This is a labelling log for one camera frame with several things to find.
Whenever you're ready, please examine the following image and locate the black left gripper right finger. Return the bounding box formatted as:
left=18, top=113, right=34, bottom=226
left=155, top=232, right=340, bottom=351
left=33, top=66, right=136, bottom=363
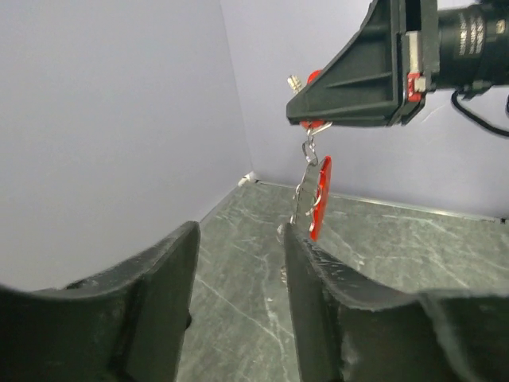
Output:
left=283, top=224, right=508, bottom=381

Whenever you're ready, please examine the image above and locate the grey keyring holder red handle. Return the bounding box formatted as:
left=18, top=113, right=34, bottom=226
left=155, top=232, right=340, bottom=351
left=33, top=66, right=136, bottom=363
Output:
left=289, top=121, right=332, bottom=241

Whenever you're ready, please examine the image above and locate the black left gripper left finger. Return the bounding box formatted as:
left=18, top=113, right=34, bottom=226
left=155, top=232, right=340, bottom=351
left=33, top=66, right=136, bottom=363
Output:
left=1, top=221, right=200, bottom=381

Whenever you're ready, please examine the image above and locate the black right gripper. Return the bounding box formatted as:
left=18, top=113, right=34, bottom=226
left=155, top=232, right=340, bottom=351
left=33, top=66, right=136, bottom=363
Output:
left=286, top=0, right=508, bottom=127

